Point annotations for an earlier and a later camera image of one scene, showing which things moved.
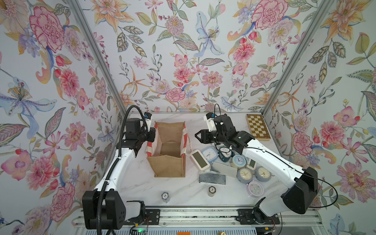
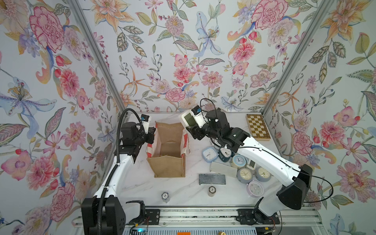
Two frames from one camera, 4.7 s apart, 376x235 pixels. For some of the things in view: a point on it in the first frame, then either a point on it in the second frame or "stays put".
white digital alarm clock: [200, 160] → [188, 119]
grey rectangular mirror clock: [212, 177] stays put
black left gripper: [151, 133] stays put
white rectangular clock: [224, 169] stays put
